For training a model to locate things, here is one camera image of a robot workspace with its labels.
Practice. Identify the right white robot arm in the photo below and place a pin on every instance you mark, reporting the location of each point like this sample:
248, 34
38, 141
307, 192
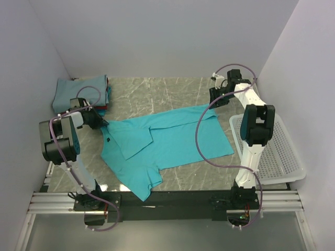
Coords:
256, 130

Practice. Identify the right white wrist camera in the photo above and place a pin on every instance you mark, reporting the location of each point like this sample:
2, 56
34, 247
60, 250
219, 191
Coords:
218, 79

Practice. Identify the folded grey-blue t shirt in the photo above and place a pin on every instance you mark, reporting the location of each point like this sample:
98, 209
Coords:
94, 90

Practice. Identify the white plastic basket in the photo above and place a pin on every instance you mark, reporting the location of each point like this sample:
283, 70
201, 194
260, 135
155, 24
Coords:
279, 161

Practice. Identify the black base beam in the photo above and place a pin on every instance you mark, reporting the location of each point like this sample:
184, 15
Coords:
167, 205

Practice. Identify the folded teal t shirt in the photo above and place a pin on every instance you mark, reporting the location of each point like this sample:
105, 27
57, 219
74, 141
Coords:
103, 112

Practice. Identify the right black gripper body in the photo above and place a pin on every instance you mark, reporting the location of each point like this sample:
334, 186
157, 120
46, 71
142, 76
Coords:
222, 100

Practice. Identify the folded red t shirt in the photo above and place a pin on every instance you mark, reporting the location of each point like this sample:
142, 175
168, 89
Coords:
102, 107

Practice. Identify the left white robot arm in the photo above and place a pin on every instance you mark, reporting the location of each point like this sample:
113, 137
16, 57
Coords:
60, 145

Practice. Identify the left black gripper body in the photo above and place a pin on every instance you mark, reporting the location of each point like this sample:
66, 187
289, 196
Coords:
95, 121

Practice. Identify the aluminium frame rail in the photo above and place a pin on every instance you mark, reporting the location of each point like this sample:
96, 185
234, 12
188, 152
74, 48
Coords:
60, 203

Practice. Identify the turquoise polo shirt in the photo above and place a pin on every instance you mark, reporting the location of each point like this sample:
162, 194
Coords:
137, 149

